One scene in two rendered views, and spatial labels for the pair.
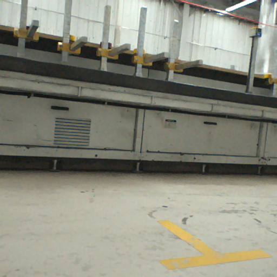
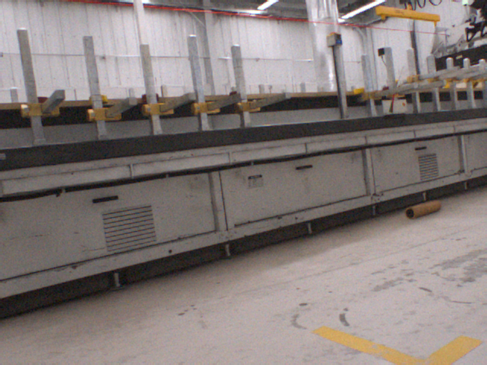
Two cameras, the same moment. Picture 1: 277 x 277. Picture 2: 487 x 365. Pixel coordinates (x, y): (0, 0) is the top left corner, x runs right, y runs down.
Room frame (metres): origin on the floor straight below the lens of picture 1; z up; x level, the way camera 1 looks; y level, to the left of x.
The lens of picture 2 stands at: (0.09, 0.23, 0.54)
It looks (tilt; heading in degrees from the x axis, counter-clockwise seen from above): 3 degrees down; 351
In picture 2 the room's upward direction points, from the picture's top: 8 degrees counter-clockwise
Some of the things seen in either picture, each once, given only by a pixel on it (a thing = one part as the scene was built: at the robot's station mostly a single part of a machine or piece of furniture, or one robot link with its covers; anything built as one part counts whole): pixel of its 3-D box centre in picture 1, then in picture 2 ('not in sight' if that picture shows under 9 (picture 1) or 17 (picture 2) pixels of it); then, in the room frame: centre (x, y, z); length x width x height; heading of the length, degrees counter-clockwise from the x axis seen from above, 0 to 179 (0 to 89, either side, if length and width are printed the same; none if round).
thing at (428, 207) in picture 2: not in sight; (423, 209); (2.79, -1.40, 0.04); 0.30 x 0.08 x 0.08; 115
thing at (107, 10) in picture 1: (104, 43); (151, 96); (2.11, 0.28, 0.88); 0.04 x 0.04 x 0.48; 25
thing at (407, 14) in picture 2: not in sight; (409, 14); (7.05, -4.15, 2.65); 1.71 x 0.09 x 0.32; 115
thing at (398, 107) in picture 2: not in sight; (395, 107); (2.81, -1.29, 0.75); 0.26 x 0.01 x 0.10; 115
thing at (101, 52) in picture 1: (107, 53); (157, 109); (2.12, 0.26, 0.82); 0.14 x 0.06 x 0.05; 115
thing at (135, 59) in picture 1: (142, 60); (205, 108); (2.23, 0.03, 0.81); 0.14 x 0.06 x 0.05; 115
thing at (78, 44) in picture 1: (74, 46); (114, 111); (1.94, 0.43, 0.80); 0.43 x 0.03 x 0.04; 25
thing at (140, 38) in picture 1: (140, 43); (198, 84); (2.22, 0.05, 0.93); 0.04 x 0.04 x 0.48; 25
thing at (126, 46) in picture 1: (114, 52); (170, 106); (2.04, 0.20, 0.81); 0.43 x 0.03 x 0.04; 25
